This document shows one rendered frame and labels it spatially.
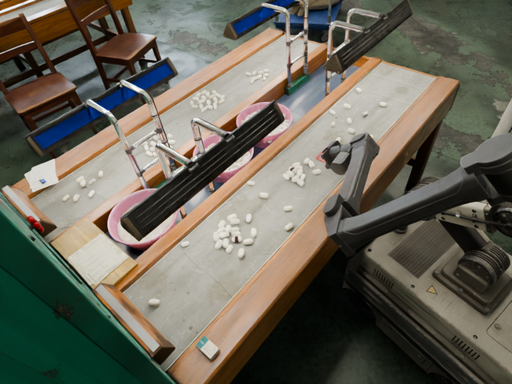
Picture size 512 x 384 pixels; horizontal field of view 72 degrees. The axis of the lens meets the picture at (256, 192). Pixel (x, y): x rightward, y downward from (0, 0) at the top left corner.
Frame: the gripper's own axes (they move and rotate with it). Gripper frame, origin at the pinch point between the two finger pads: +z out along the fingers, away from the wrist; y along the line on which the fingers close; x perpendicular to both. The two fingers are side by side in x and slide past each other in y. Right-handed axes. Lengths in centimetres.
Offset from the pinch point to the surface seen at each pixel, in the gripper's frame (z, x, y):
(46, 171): 77, -56, 70
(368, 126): 3.6, 7.9, -37.7
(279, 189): 10.5, 1.9, 16.3
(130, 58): 186, -104, -45
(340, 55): -10.0, -27.4, -27.3
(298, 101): 42, -15, -44
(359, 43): -10.0, -26.5, -40.6
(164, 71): 34, -61, 16
